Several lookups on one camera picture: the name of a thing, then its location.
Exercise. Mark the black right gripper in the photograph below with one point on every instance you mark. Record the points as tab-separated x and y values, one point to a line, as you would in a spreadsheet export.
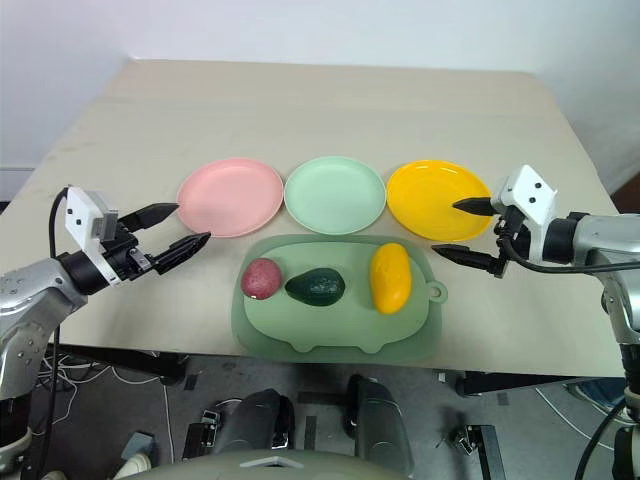
515	240

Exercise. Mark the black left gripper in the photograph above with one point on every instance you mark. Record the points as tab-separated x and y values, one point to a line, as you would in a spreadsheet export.
122	257

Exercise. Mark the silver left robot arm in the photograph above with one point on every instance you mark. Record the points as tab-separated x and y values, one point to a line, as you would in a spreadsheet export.
30	300

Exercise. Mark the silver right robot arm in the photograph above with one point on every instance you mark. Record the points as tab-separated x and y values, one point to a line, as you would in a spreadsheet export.
595	235

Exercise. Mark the yellow plate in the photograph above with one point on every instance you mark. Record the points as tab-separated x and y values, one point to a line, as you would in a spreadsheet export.
430	200

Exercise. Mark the pink plate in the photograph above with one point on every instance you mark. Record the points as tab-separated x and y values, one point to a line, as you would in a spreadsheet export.
230	197

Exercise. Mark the round red fruit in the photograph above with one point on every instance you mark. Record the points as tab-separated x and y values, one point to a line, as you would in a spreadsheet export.
261	279

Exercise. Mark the light green plate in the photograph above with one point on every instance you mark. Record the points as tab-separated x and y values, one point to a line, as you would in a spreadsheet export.
335	192

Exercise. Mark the yellow mango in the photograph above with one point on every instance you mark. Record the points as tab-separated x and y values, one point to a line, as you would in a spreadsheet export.
391	277

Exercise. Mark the green pig-shaped tray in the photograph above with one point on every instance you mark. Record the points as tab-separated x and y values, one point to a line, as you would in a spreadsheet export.
240	330

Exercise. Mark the light green board with loop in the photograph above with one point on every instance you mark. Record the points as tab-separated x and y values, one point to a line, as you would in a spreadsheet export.
345	325

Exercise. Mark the dark green avocado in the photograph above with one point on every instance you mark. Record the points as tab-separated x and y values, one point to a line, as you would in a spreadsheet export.
317	287

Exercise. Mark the black metal stand foot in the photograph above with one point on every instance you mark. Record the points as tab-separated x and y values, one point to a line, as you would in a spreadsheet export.
480	450
200	435

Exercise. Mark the blue object on floor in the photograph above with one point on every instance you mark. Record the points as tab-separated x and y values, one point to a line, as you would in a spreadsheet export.
597	395

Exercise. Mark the dark rounded robot leg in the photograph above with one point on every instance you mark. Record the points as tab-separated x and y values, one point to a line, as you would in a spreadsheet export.
380	425
257	420

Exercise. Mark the white and grey floor object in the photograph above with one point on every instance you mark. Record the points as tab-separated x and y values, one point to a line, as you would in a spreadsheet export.
137	452

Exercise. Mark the grey-green robot torso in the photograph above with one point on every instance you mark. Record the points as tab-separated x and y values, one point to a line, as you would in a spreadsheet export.
260	470

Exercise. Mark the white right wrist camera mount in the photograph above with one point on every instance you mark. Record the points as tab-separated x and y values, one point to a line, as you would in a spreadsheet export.
532	192

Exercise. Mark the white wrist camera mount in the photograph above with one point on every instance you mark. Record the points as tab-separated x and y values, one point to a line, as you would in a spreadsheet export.
532	192
82	215

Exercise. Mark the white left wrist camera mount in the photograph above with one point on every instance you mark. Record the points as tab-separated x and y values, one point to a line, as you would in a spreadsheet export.
82	215

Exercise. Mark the black table frame bar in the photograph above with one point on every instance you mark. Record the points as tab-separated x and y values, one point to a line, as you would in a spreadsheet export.
145	367
525	382

